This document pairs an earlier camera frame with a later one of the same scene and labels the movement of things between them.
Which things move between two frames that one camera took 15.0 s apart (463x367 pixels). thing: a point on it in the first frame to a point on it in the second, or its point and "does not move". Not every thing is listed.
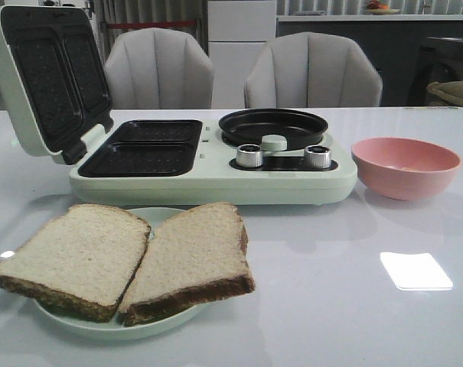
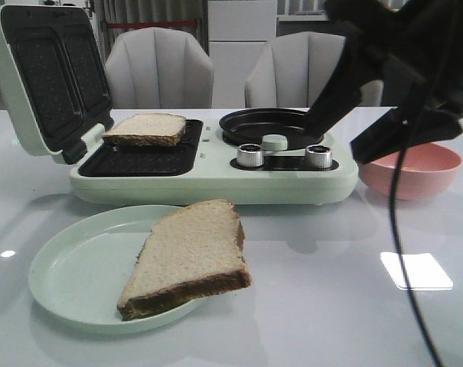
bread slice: x=80 y=264 to x=147 y=129
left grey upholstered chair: x=158 y=68 does not move
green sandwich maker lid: x=53 y=65 does not move
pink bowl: x=404 y=169 does not move
